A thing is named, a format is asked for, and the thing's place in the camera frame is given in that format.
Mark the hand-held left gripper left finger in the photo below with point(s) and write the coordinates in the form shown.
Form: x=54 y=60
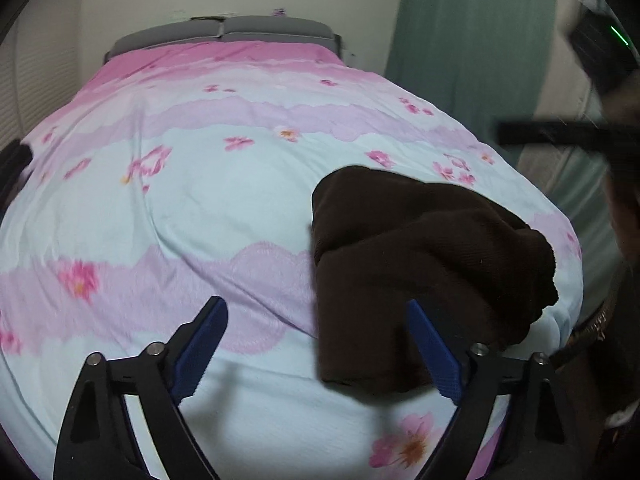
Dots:
x=200 y=350

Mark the black folded clothes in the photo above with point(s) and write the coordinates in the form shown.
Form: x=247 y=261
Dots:
x=12 y=165

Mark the dark brown pants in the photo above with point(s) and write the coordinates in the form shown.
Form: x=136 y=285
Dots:
x=425 y=260

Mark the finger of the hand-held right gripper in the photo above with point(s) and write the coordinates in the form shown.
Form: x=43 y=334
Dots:
x=550 y=135

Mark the pale green sheer curtain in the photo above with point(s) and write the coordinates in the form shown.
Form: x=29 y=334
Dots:
x=585 y=185

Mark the white louvred wardrobe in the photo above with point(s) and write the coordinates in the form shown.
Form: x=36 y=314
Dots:
x=35 y=85

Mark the grey padded headboard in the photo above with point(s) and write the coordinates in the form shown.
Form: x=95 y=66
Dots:
x=275 y=27

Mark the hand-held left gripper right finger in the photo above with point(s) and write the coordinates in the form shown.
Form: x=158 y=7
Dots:
x=435 y=355

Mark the pink floral quilt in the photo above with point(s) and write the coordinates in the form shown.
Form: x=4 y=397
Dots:
x=200 y=185

